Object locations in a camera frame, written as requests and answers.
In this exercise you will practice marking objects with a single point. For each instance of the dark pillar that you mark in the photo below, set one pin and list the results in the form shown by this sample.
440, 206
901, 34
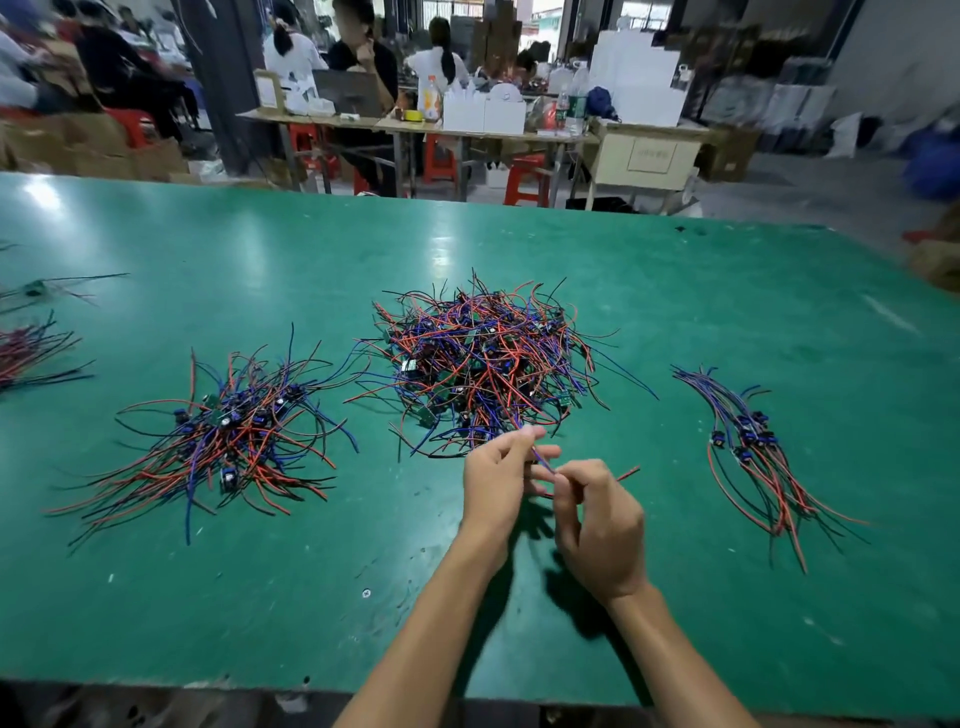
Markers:
225, 75

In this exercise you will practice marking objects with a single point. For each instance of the cream cabinet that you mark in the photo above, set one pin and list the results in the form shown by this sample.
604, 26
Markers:
648, 162

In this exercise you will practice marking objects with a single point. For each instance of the grey laptop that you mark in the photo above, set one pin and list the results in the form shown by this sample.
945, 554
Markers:
348, 93

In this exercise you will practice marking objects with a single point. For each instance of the person's right forearm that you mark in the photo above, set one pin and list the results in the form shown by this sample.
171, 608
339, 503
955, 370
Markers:
683, 668

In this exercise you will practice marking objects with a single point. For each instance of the heap of blue bags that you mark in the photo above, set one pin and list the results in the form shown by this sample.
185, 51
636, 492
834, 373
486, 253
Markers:
938, 162

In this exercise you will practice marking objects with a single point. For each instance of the stack of white boxes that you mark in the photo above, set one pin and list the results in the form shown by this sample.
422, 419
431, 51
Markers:
638, 75

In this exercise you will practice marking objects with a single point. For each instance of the person's left hand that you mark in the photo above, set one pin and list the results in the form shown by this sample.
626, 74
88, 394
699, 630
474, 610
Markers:
498, 492

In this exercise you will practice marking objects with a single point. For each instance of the row of white containers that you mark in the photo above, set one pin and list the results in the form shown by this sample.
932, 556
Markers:
485, 113

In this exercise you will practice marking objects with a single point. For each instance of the red plastic stool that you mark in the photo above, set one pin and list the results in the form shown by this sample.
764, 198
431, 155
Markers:
440, 161
311, 150
528, 180
132, 128

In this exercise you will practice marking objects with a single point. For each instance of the row of cardboard boxes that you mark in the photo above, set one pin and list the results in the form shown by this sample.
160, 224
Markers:
90, 150

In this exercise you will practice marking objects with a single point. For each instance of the person's left forearm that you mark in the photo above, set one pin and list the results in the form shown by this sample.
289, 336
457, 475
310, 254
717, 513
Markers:
428, 638

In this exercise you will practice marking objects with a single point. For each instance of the long wooden work table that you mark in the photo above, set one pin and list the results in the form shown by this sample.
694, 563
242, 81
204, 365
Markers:
405, 123

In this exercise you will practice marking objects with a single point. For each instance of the person's right hand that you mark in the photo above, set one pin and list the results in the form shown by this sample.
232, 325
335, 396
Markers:
603, 537

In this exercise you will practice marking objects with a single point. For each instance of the dark blue bag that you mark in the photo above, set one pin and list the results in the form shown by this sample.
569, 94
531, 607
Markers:
602, 102

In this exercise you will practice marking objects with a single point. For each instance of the brown cardboard box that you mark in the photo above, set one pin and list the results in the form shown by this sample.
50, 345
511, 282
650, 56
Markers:
732, 153

